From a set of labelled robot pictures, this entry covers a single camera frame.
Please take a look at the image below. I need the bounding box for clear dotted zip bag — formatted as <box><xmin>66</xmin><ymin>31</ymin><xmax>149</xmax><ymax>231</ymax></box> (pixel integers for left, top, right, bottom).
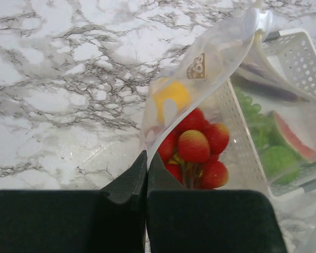
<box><xmin>141</xmin><ymin>1</ymin><xmax>316</xmax><ymax>252</ymax></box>

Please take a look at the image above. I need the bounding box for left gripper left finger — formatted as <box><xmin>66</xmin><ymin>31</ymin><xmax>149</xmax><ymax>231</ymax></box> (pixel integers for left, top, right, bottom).
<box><xmin>0</xmin><ymin>152</ymin><xmax>147</xmax><ymax>252</ymax></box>

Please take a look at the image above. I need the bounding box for green grapes bunch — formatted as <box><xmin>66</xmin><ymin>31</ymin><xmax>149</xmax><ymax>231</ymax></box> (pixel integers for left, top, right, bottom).
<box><xmin>234</xmin><ymin>87</ymin><xmax>271</xmax><ymax>150</ymax></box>

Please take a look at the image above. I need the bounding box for red lychee bunch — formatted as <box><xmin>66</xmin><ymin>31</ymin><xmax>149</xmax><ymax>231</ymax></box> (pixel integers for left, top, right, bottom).
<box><xmin>157</xmin><ymin>108</ymin><xmax>230</xmax><ymax>190</ymax></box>

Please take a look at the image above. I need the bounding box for red watermelon slice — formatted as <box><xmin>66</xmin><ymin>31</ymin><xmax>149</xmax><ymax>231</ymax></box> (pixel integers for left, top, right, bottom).
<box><xmin>268</xmin><ymin>110</ymin><xmax>316</xmax><ymax>163</ymax></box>

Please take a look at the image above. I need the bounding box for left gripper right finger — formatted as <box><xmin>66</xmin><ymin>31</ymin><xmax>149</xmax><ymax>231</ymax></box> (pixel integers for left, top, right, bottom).
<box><xmin>146</xmin><ymin>154</ymin><xmax>287</xmax><ymax>253</ymax></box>

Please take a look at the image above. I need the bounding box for purple eggplant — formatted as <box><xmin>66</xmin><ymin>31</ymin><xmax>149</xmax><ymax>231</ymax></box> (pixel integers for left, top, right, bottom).
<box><xmin>235</xmin><ymin>63</ymin><xmax>309</xmax><ymax>103</ymax></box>

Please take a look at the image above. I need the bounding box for white perforated plastic basket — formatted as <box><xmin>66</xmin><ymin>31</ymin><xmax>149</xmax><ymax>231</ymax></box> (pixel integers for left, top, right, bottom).
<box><xmin>215</xmin><ymin>28</ymin><xmax>316</xmax><ymax>202</ymax></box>

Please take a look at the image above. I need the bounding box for yellow bell pepper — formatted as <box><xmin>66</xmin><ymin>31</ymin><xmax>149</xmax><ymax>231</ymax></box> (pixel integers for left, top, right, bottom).
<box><xmin>153</xmin><ymin>81</ymin><xmax>192</xmax><ymax>124</ymax></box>

